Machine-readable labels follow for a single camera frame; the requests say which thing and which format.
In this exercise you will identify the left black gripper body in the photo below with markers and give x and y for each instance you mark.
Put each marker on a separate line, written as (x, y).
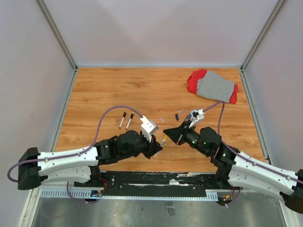
(146, 146)

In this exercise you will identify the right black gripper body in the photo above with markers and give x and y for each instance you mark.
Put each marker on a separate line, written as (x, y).
(189, 137)

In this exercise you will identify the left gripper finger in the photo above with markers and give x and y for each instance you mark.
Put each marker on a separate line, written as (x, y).
(156, 145)
(153, 153)

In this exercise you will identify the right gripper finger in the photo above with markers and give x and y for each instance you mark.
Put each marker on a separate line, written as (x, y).
(176, 135)
(184, 127)

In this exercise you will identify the white marker black cap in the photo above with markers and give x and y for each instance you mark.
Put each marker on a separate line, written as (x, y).
(122, 120)

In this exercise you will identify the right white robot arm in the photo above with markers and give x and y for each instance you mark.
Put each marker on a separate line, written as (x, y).
(237, 169)

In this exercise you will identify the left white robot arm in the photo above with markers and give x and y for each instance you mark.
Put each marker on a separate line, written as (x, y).
(81, 165)

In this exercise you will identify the white blue marker pen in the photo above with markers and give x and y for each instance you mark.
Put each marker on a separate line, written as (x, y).
(189, 117)

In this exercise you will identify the red and grey cloth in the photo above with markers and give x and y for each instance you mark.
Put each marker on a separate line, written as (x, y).
(210, 85)

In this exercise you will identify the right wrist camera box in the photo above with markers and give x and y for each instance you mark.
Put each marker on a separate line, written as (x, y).
(196, 116)

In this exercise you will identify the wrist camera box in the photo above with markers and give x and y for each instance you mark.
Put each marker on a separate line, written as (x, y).
(148, 128)
(196, 116)

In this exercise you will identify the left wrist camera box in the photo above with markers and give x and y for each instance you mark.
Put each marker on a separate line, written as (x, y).
(148, 128)

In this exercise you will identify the black mounting base rail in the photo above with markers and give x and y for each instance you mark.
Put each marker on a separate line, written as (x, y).
(155, 184)

